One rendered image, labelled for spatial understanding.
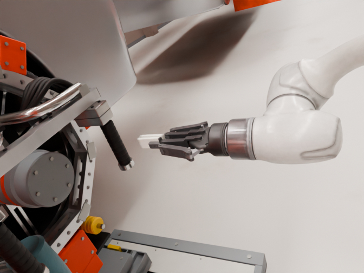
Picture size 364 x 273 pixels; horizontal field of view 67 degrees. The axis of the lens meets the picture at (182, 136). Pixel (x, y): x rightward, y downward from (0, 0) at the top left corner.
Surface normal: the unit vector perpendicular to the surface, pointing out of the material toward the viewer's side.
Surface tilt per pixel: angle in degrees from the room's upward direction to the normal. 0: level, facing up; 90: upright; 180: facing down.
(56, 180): 90
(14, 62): 90
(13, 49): 90
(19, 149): 90
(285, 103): 5
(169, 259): 0
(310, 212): 0
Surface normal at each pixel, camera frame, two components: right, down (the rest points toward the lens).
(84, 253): 0.88, -0.04
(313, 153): -0.18, 0.65
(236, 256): -0.29, -0.82
